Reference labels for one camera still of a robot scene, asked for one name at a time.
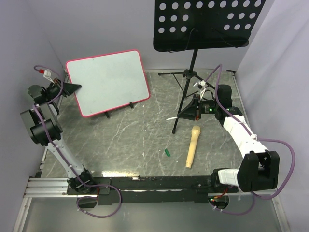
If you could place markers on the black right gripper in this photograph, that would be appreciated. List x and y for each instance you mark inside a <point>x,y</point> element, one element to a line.
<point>190,112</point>

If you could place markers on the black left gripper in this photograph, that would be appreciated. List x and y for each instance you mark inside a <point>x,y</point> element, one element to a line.
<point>68,89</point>

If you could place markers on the pink framed whiteboard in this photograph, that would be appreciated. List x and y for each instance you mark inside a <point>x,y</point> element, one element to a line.
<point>109,81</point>

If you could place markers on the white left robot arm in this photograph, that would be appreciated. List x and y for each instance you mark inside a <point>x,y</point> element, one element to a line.
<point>44,129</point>

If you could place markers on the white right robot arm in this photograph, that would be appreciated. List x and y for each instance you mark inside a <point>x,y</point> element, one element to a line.
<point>259,167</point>

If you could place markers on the beige toy microphone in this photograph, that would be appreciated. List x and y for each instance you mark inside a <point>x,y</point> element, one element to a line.
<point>195,132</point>

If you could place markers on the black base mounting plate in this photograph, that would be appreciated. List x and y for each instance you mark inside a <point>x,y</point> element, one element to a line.
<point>162,189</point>

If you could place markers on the black music stand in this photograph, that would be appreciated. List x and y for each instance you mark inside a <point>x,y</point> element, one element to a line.
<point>181,25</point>

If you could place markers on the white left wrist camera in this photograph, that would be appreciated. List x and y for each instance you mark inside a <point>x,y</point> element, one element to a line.
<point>48,75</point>

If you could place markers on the aluminium rail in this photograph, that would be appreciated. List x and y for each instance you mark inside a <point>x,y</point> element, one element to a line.
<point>46,188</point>

